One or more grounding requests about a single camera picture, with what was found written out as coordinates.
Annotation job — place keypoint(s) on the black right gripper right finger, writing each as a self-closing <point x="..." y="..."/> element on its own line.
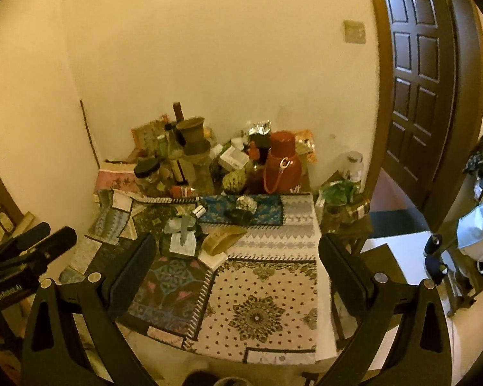
<point x="421" y="351"/>

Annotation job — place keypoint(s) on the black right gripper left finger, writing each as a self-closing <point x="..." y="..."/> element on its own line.
<point x="53" y="353"/>

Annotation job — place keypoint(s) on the grey paper scrap trash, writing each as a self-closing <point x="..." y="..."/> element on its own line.
<point x="181" y="237"/>

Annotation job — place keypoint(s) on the foil trash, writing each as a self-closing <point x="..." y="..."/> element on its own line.
<point x="246" y="203"/>

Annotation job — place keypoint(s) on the yellow green wrapper trash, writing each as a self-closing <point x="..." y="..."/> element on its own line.
<point x="220" y="239"/>

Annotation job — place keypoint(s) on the white plastic bag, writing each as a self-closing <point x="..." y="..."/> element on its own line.
<point x="469" y="234"/>

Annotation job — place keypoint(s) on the pink embroidered cloth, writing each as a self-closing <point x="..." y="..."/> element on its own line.
<point x="122" y="180"/>

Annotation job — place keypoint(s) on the black lid glass jar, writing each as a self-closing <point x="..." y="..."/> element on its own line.
<point x="148" y="179"/>

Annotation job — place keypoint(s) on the patchwork patterned tablecloth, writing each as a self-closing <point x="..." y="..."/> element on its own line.
<point x="266" y="300"/>

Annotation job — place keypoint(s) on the white lid glass jar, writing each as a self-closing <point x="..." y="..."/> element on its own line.
<point x="353" y="166"/>

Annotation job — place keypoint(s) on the colourful picture box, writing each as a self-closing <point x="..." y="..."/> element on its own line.
<point x="145" y="136"/>

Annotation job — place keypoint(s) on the red thermos jug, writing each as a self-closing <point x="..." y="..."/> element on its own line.
<point x="283" y="169"/>

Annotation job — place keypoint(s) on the brown ceramic vase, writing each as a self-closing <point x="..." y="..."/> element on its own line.
<point x="192" y="131"/>

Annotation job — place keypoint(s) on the dark wine bottle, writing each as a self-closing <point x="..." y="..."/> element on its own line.
<point x="179" y="116"/>

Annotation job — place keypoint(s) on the dark brown wooden door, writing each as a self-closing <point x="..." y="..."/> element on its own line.
<point x="424" y="74"/>

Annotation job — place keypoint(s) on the beige wall switch plate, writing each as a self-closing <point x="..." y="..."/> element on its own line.
<point x="354" y="32"/>

